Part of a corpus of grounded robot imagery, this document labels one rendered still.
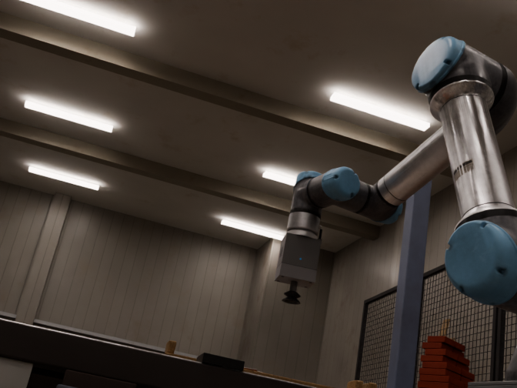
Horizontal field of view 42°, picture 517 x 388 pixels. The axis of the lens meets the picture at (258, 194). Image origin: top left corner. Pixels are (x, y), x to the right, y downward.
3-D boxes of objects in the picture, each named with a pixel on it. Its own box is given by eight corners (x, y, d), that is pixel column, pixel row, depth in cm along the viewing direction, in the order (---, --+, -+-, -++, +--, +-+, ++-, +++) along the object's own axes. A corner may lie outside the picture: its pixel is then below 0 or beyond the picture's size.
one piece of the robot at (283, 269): (316, 237, 166) (306, 301, 160) (281, 229, 165) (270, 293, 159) (326, 225, 157) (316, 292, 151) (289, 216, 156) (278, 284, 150)
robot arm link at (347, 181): (375, 175, 154) (345, 187, 163) (336, 158, 150) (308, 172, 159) (371, 207, 151) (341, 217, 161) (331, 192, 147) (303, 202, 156)
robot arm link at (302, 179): (309, 165, 159) (289, 174, 166) (302, 208, 155) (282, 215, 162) (335, 176, 163) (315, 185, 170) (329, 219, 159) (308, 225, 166)
